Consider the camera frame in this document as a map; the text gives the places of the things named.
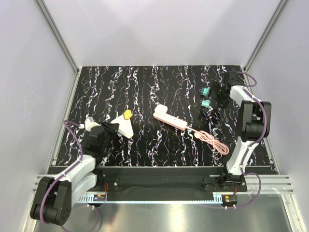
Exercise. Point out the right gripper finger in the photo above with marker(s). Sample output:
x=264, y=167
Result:
x=215, y=89
x=222, y=103

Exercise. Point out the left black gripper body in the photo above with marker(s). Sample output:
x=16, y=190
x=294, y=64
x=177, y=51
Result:
x=109, y=135

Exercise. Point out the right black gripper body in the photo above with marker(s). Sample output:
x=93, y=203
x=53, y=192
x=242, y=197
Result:
x=220, y=94

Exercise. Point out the dark teal dual USB charger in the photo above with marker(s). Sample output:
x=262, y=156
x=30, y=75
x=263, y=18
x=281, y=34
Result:
x=204, y=91

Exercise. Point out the white triangular socket adapter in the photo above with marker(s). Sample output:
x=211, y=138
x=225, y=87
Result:
x=124, y=126

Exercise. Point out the light teal USB-C charger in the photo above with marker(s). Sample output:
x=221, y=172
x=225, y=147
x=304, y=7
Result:
x=206, y=103

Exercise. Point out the yellow USB charger plug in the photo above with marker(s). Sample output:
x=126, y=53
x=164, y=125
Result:
x=127, y=114

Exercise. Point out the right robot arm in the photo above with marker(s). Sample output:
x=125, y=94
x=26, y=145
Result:
x=252, y=127

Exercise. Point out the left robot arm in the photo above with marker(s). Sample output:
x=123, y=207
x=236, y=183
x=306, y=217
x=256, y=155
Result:
x=55, y=196

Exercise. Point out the white plug on strip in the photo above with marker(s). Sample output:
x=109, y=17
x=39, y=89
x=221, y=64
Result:
x=161, y=109

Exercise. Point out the pink power strip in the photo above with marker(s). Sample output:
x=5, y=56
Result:
x=171, y=120

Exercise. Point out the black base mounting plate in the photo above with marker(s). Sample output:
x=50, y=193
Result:
x=143, y=195

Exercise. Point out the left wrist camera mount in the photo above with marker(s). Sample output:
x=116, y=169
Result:
x=89, y=124

